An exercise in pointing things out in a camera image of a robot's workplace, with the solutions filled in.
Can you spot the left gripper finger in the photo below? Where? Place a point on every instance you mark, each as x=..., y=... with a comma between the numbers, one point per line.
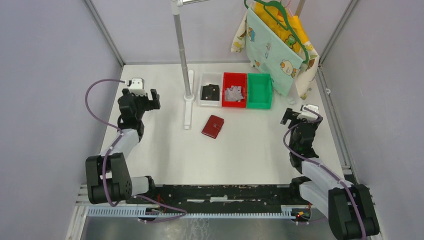
x=155, y=101
x=125, y=92

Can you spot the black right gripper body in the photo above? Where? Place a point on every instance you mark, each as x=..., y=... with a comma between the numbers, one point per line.
x=294, y=120

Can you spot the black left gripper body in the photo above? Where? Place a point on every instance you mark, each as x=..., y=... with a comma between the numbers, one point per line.
x=143, y=104

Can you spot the red leather card holder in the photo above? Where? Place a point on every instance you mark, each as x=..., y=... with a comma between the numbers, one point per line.
x=213, y=126

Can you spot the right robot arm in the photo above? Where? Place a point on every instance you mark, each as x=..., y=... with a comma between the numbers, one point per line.
x=347, y=206

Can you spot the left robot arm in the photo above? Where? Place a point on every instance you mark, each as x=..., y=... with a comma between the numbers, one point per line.
x=107, y=175

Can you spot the black credit cards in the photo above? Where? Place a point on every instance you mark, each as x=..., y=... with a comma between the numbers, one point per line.
x=210, y=92

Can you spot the silver credit cards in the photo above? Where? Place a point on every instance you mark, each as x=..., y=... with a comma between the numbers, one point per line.
x=234, y=94

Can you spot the white stand base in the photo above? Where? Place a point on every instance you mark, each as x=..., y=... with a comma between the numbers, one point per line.
x=189, y=98

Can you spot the cream cartoon cloth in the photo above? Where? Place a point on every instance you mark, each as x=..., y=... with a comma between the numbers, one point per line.
x=302, y=81

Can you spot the green plastic bin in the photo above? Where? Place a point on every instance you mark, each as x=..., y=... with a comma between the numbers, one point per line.
x=259, y=91

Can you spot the white plastic bin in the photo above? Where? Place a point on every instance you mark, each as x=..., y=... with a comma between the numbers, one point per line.
x=210, y=78

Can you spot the mint cartoon cloth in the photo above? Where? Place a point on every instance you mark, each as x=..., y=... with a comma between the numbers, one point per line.
x=270, y=55

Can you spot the red plastic bin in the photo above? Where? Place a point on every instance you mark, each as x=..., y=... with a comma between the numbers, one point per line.
x=234, y=78

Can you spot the green clothes hanger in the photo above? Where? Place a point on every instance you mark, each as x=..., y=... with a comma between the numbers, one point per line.
x=239, y=39

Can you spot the silver stand pole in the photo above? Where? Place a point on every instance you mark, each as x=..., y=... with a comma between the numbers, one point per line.
x=179, y=35

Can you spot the yellow garment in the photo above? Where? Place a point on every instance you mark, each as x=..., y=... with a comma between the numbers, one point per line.
x=286, y=26

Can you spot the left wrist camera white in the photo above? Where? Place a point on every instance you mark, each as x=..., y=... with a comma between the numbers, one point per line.
x=136, y=86

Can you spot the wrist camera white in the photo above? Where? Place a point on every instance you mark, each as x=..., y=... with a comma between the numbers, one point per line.
x=309, y=112
x=136, y=86

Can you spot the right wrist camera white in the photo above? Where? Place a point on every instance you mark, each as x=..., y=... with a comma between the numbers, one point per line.
x=309, y=112

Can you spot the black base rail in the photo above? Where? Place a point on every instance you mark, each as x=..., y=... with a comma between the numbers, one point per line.
x=227, y=199

